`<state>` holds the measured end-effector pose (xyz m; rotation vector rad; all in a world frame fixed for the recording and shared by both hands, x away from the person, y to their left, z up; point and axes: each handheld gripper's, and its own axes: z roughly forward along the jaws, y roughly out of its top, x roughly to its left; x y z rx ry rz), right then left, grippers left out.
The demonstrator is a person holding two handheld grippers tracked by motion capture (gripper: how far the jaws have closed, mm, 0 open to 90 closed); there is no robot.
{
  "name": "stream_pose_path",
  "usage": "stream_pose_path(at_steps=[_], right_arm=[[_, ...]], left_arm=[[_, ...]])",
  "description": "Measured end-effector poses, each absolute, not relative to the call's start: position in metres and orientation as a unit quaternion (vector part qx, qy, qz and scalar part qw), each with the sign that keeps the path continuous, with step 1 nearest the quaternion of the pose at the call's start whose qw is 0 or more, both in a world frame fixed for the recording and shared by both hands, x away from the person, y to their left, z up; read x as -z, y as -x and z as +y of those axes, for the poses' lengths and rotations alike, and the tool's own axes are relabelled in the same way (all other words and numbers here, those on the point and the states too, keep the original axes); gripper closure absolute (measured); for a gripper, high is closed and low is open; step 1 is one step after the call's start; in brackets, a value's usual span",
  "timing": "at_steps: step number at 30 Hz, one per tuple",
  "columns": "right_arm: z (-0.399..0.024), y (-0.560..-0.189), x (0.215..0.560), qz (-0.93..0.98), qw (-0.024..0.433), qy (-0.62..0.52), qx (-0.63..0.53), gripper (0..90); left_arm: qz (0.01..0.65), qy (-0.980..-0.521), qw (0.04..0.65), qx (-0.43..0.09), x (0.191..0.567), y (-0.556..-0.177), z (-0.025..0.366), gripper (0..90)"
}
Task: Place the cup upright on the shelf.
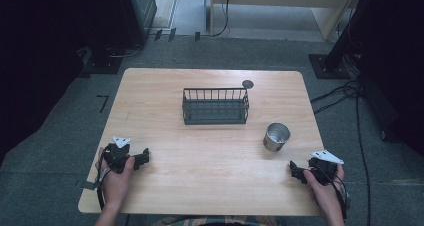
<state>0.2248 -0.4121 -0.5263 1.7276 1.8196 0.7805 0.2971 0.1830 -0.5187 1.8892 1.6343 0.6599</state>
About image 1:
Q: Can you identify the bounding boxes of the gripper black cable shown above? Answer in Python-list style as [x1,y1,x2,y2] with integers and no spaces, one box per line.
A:
[95,145,113,211]
[314,164,352,222]

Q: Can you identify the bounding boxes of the person's patterned clothing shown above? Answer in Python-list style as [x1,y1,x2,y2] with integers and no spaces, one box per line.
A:
[151,214,283,226]

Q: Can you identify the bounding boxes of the black stand base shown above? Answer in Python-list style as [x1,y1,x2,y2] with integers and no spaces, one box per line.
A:
[77,45,124,79]

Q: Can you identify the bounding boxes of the black floor cables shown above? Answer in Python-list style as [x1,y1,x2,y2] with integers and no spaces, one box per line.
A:
[309,54,373,226]

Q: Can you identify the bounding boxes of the silver metal cup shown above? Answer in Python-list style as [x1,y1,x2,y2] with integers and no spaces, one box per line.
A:
[262,122,291,153]

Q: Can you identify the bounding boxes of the black hanging cable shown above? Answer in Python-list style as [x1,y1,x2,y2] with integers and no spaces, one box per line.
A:
[211,0,232,38]

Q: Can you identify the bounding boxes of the person's right hand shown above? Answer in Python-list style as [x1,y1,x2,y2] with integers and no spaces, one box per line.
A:
[302,163,346,217]

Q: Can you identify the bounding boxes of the black wire basket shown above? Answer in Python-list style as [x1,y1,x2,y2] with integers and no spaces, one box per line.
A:
[181,87,251,126]

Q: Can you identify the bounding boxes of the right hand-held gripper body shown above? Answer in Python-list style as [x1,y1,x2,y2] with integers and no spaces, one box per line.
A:
[308,149,345,187]

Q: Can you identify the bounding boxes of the person's left hand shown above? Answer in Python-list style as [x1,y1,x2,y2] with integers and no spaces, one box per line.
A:
[95,147,136,211]

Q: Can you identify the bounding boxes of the grey tape strip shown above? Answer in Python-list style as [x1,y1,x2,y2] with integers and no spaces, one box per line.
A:
[79,180,98,191]

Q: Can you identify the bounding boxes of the black stand with base plate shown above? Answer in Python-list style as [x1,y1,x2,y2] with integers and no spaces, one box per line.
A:
[307,0,378,80]

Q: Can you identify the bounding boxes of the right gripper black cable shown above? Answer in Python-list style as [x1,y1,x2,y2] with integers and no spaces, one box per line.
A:
[314,164,352,222]

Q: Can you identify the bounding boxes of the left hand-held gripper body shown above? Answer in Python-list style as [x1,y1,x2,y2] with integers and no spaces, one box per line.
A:
[102,135,136,175]

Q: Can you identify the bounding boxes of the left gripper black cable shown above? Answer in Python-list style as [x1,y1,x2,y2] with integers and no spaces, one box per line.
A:
[95,145,113,211]

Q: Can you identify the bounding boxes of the dark cabinet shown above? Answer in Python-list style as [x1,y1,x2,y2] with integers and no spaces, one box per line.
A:
[114,0,158,49]

